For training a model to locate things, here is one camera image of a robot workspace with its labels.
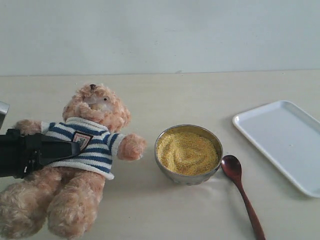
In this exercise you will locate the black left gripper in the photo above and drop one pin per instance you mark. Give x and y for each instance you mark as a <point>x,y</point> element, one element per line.
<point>20,155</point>

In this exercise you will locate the beige teddy bear striped shirt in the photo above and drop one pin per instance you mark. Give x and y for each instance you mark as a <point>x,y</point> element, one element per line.
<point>66,194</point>

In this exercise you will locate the yellow millet grains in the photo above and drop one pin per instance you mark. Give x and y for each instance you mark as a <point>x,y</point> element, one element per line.
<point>187,153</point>

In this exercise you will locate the dark red wooden spoon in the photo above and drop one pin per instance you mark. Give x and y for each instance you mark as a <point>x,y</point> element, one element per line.
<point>232,168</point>

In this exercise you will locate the metal bowl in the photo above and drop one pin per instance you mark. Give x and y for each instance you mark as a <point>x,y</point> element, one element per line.
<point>185,179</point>

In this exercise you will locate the white rectangular plastic tray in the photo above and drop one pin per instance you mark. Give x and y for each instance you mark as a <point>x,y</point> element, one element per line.
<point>289,138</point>

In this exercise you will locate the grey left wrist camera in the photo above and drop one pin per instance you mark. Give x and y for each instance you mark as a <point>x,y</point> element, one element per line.
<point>4,108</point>

